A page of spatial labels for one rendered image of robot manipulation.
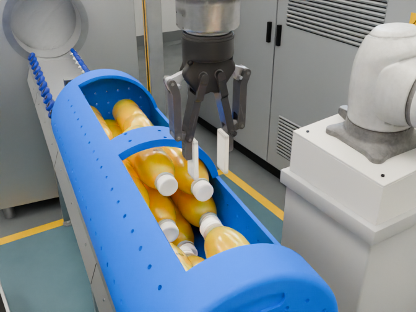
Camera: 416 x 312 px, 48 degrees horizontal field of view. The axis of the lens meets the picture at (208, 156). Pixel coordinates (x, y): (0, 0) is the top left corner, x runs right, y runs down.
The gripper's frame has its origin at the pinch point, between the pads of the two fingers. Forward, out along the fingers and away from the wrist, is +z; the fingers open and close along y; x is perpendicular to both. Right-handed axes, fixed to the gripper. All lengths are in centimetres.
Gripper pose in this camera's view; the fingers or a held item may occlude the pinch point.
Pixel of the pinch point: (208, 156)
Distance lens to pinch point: 76.3
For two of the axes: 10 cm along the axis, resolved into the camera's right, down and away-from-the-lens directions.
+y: -9.1, 1.9, -3.6
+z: 0.0, 8.8, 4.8
